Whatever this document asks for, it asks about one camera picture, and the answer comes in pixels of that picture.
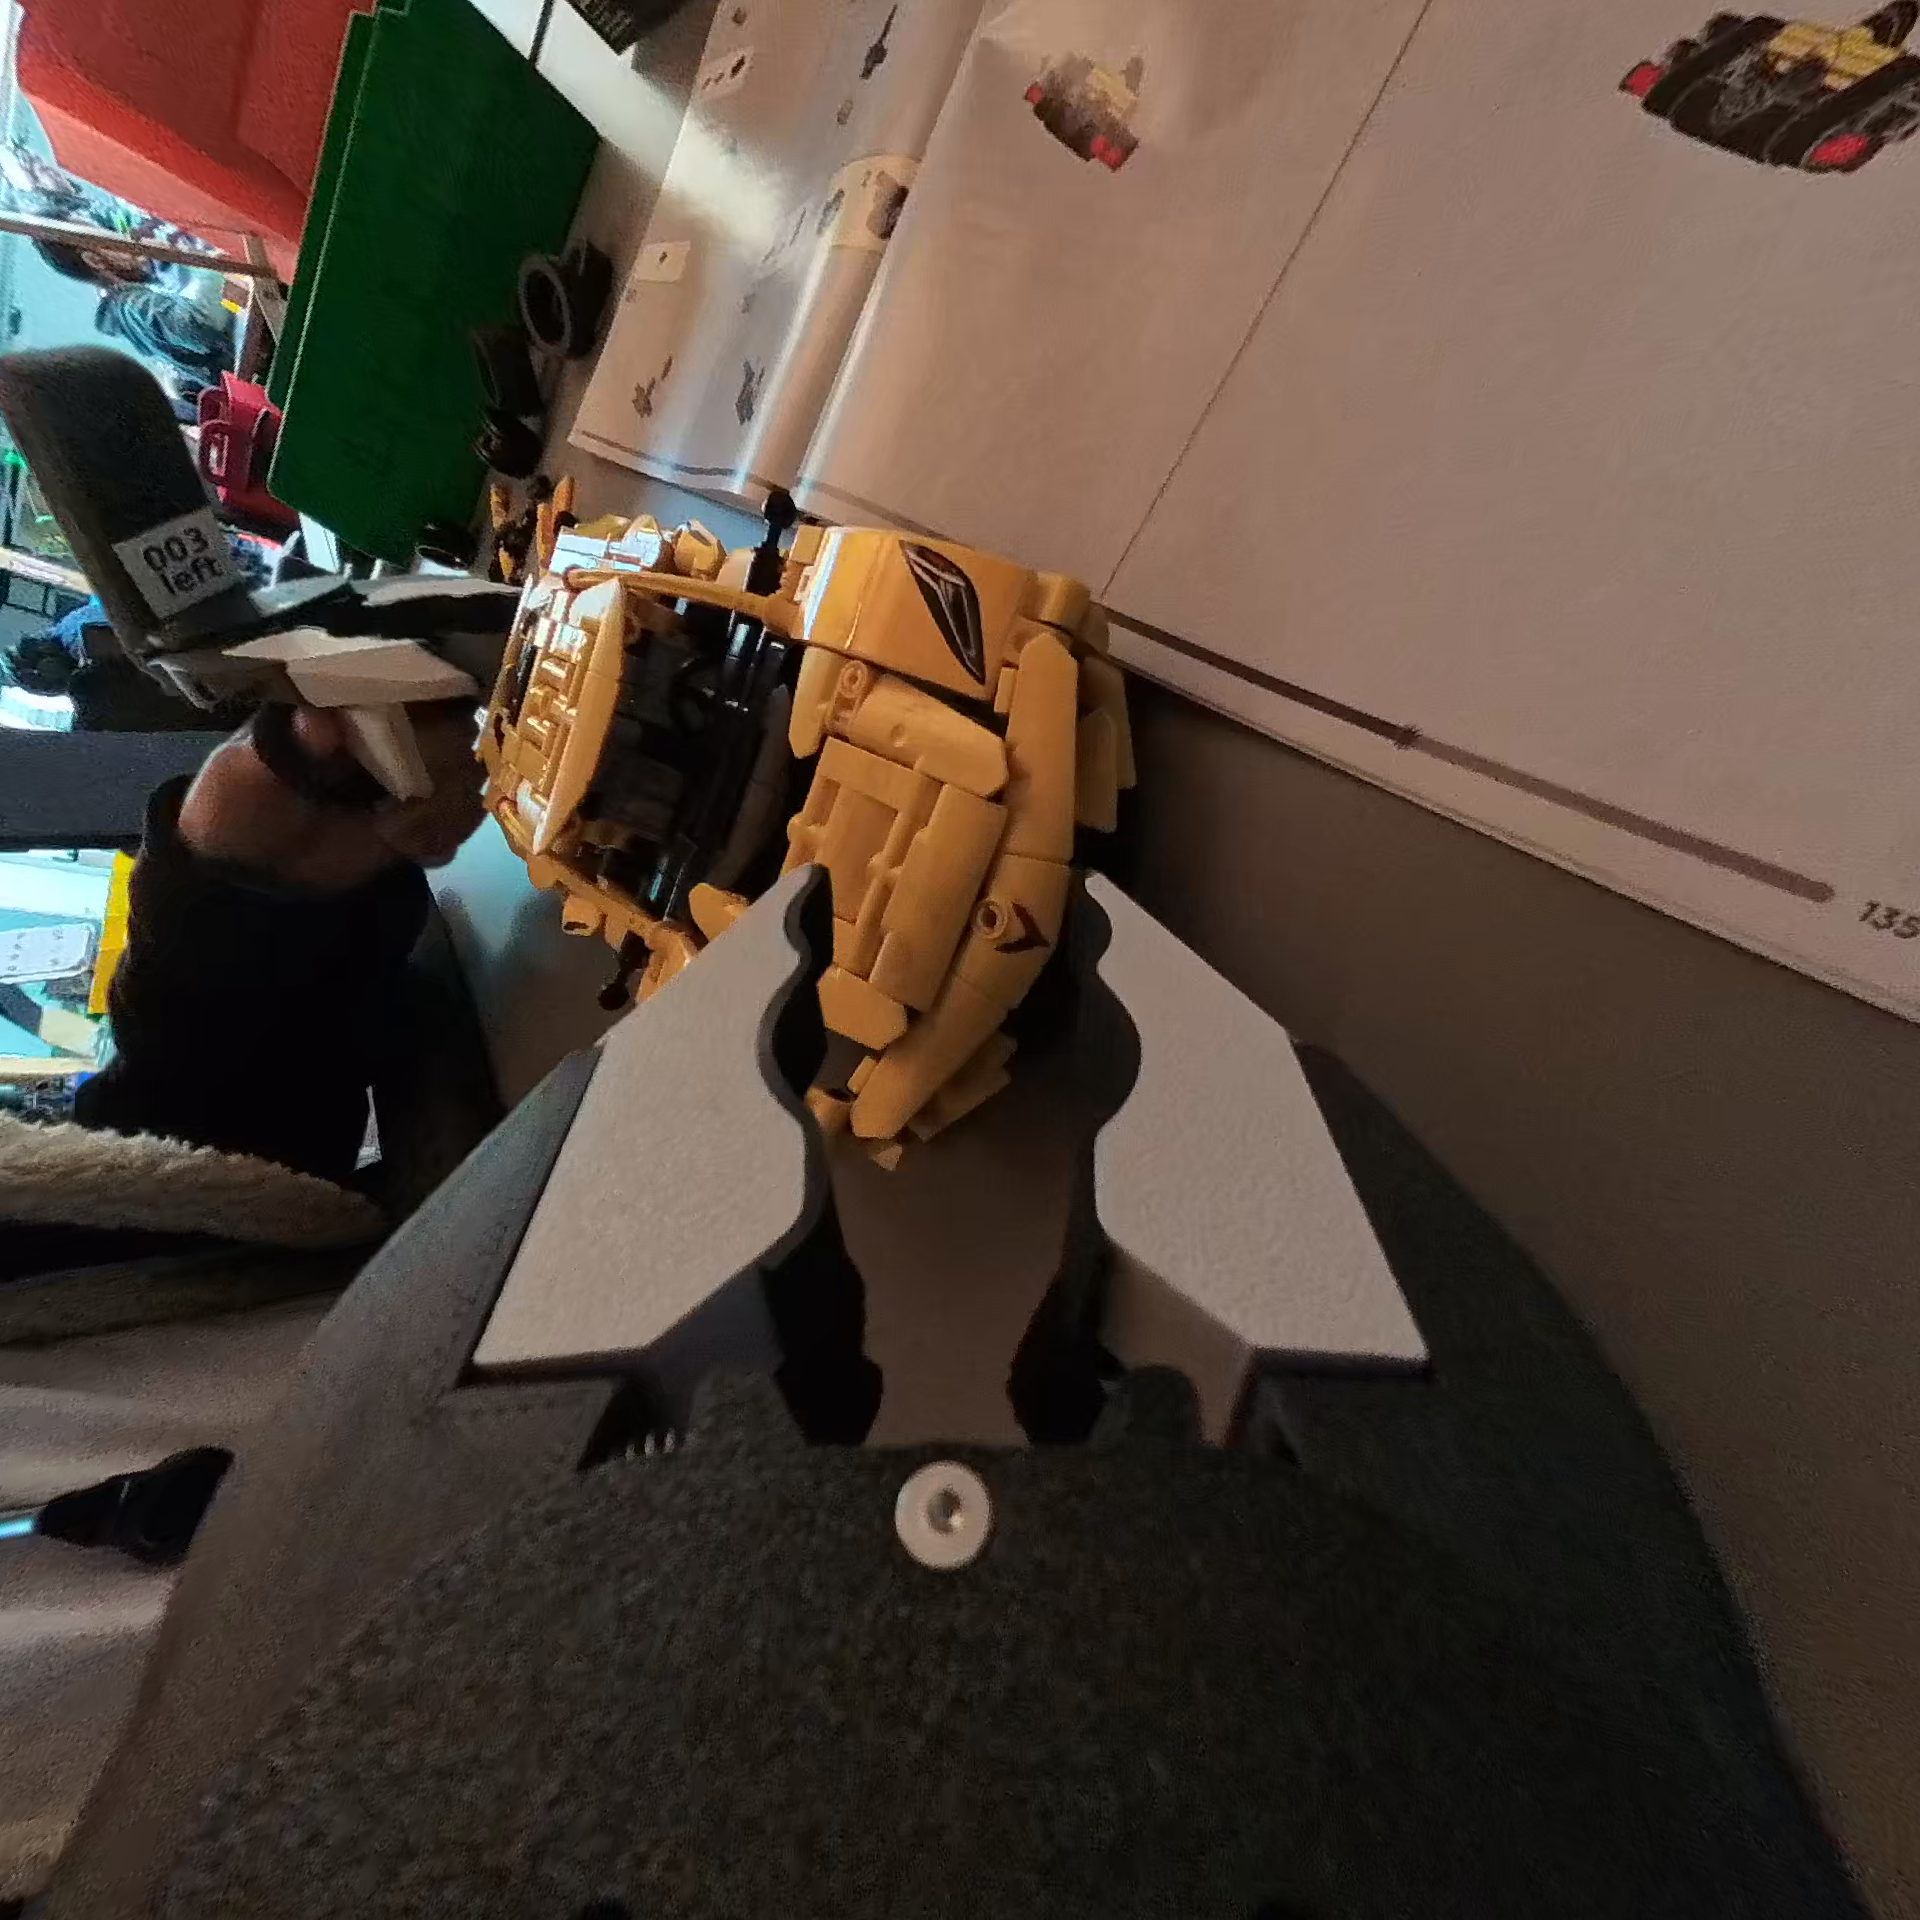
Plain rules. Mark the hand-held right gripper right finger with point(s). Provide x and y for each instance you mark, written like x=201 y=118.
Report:
x=1260 y=1201

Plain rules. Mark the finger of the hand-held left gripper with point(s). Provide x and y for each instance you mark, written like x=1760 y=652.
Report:
x=435 y=617
x=358 y=669

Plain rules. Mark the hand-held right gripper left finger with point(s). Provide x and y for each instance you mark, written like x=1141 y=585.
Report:
x=645 y=1201

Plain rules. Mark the yellow toy brick car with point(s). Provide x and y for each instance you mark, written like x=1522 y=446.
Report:
x=900 y=780

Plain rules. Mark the building instruction booklet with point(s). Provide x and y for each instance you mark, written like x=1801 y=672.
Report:
x=1349 y=376

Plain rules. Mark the person's left forearm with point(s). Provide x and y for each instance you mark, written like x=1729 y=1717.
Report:
x=254 y=1020

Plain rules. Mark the grey desk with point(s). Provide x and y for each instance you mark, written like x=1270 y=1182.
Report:
x=1499 y=1125

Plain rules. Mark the person's left hand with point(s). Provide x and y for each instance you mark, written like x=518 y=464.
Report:
x=254 y=825

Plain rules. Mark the black toy tyre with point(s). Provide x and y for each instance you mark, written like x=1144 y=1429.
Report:
x=562 y=301
x=508 y=446
x=446 y=546
x=508 y=373

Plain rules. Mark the dark red bag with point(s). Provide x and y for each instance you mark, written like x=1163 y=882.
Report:
x=241 y=452

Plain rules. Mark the green plastic bin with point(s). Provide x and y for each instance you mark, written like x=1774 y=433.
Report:
x=435 y=271

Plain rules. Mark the red plastic bin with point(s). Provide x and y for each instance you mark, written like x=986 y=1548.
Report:
x=180 y=106

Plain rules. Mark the black fleece-lined jacket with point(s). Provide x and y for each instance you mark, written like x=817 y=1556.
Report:
x=149 y=1184

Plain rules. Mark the white shirt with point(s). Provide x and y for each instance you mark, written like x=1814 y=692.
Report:
x=89 y=1382

